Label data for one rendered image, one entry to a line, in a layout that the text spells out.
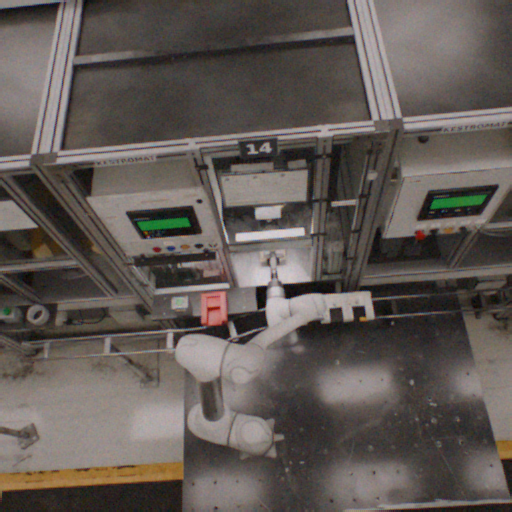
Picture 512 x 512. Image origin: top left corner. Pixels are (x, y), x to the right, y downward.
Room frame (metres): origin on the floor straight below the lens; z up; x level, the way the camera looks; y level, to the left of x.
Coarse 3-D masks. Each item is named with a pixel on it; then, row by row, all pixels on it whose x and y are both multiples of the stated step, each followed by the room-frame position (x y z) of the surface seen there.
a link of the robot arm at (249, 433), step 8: (240, 416) 0.37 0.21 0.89; (248, 416) 0.36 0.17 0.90; (256, 416) 0.36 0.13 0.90; (240, 424) 0.33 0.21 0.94; (248, 424) 0.32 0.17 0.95; (256, 424) 0.31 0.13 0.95; (264, 424) 0.31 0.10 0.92; (232, 432) 0.30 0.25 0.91; (240, 432) 0.29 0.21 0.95; (248, 432) 0.29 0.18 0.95; (256, 432) 0.28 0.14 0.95; (264, 432) 0.28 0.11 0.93; (232, 440) 0.27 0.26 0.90; (240, 440) 0.26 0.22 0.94; (248, 440) 0.25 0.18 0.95; (256, 440) 0.25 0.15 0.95; (264, 440) 0.25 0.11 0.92; (272, 440) 0.25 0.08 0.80; (240, 448) 0.23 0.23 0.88; (248, 448) 0.22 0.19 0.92; (256, 448) 0.22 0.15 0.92; (264, 448) 0.22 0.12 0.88
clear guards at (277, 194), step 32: (224, 160) 0.99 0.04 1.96; (256, 160) 0.98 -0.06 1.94; (288, 160) 0.97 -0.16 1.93; (352, 160) 0.95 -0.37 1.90; (224, 192) 1.00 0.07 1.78; (256, 192) 0.98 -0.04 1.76; (288, 192) 0.97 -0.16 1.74; (352, 192) 0.95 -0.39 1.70; (224, 224) 1.00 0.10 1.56; (256, 224) 0.99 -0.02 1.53; (288, 224) 0.97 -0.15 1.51; (352, 224) 0.94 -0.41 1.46; (128, 256) 1.05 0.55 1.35; (160, 288) 1.04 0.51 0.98; (192, 288) 1.03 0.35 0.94; (224, 288) 1.01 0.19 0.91
